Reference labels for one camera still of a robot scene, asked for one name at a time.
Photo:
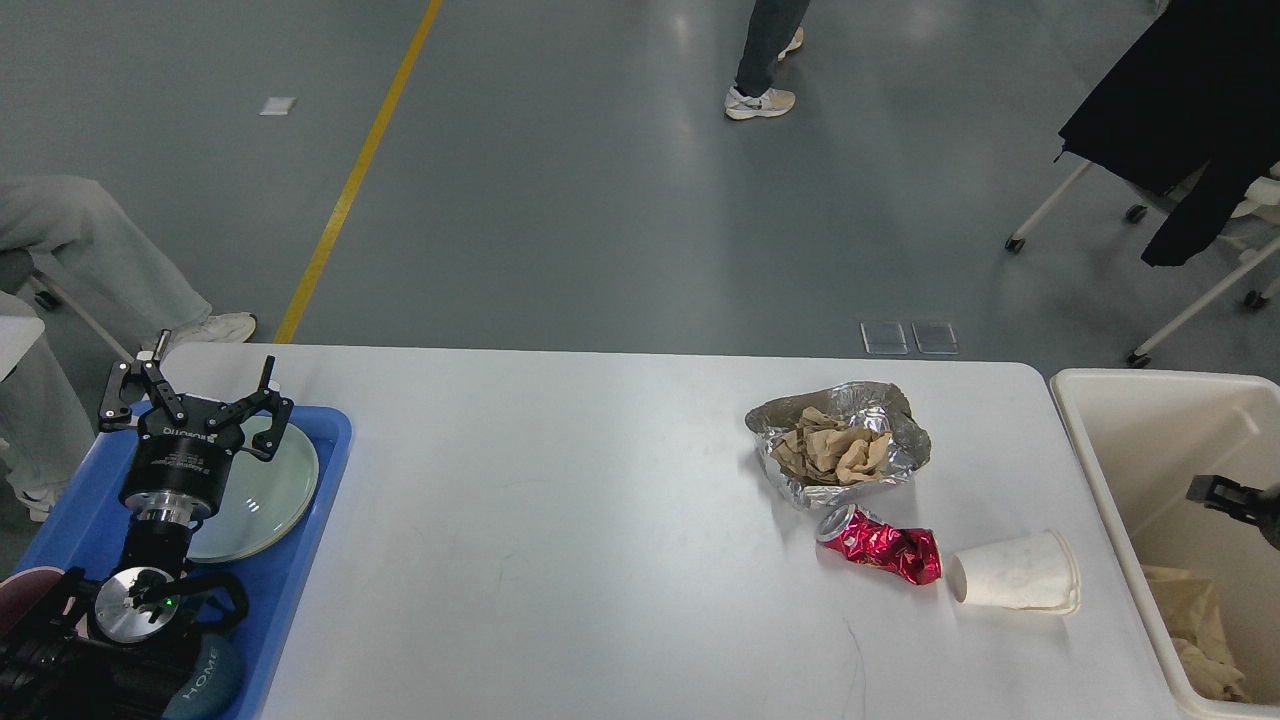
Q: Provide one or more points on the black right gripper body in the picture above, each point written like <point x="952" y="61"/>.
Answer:
<point x="1269" y="515"/>

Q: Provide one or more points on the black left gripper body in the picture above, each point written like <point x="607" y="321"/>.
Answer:
<point x="171" y="461"/>

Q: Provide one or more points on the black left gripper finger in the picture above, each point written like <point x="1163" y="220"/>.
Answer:
<point x="224" y="427"/>
<point x="142" y="372"/>

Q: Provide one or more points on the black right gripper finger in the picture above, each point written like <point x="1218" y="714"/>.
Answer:
<point x="1242" y="503"/>

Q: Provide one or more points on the mint green plate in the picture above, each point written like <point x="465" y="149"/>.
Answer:
<point x="292" y="476"/>

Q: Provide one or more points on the pink ribbed mug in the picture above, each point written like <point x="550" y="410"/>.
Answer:
<point x="29" y="598"/>

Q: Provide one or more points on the dark teal mug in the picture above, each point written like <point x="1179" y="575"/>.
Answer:
<point x="214" y="683"/>

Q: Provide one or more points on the aluminium foil with paper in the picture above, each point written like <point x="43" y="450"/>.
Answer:
<point x="877" y="406"/>

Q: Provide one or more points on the brown paper ball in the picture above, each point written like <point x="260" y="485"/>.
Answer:
<point x="1210" y="666"/>

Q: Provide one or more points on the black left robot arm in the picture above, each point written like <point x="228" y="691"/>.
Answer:
<point x="151" y="639"/>

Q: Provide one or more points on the seated person grey trousers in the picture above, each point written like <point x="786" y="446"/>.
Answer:
<point x="72" y="232"/>

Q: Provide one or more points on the blue plastic tray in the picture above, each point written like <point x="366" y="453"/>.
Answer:
<point x="87" y="529"/>

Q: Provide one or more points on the beige plastic bin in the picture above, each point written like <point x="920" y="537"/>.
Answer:
<point x="1142" y="436"/>

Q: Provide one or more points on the grey chair with legs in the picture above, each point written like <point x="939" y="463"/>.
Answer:
<point x="50" y="310"/>

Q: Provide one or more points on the white tissue roll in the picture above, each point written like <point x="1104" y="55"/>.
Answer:
<point x="1037" y="573"/>

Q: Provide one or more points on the red foil wrapper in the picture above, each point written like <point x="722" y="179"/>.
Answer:
<point x="909" y="553"/>

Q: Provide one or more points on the black jacket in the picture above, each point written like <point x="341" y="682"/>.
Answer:
<point x="1195" y="97"/>

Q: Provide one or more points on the crumpled brown paper in foil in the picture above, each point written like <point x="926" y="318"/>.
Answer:
<point x="823" y="450"/>

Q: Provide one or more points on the standing person in jeans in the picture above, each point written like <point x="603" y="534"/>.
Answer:
<point x="775" y="29"/>

